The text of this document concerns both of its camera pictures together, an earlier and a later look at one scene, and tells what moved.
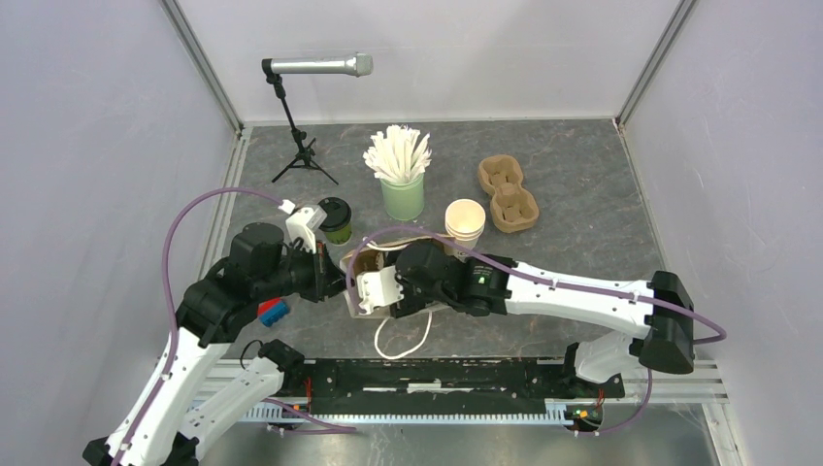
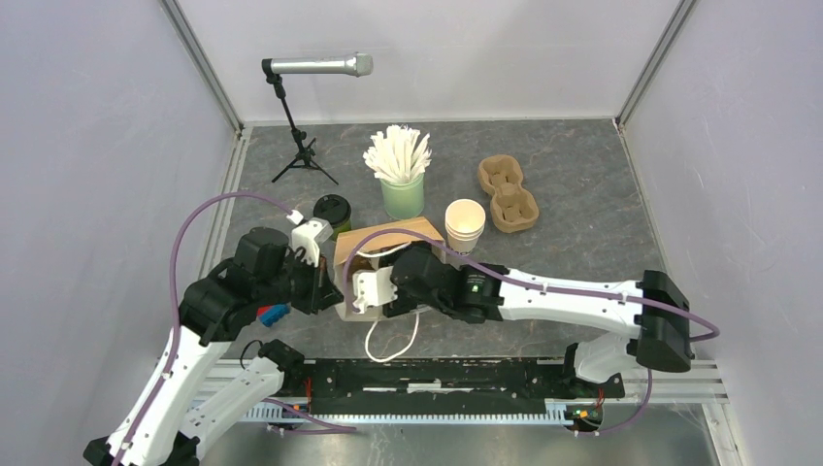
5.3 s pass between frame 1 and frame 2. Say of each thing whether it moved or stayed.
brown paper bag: moved
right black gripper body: stayed
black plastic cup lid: stayed
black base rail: stayed
